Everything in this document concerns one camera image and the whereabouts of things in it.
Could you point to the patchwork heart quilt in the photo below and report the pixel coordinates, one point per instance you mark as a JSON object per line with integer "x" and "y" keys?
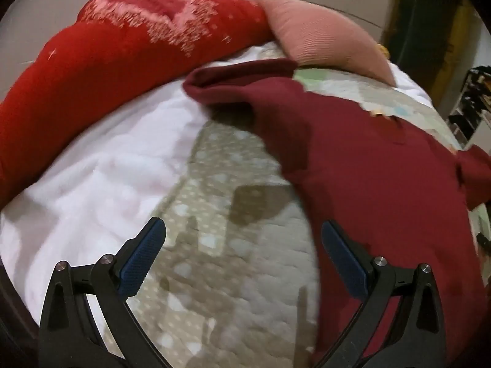
{"x": 273, "y": 320}

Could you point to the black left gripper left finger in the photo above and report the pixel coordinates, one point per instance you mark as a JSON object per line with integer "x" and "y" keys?
{"x": 68, "y": 334}

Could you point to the white headboard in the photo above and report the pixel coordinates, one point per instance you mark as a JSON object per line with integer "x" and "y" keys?
{"x": 28, "y": 24}

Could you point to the pink corduroy pillow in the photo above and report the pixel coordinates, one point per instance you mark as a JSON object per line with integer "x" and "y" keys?
{"x": 315, "y": 36}

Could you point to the white fleece blanket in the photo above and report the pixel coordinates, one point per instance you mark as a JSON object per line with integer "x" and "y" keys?
{"x": 159, "y": 155}

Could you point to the dark red sweater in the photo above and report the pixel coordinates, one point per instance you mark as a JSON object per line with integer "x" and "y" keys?
{"x": 390, "y": 186}

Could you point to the wooden door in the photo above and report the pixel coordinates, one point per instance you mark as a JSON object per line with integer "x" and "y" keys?
{"x": 426, "y": 39}

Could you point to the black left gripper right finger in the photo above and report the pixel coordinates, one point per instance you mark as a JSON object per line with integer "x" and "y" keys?
{"x": 416, "y": 336}

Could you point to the red floral comforter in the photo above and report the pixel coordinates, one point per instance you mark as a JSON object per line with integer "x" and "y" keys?
{"x": 115, "y": 51}

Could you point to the cluttered white shelf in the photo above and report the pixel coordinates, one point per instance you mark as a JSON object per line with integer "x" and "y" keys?
{"x": 469, "y": 120}

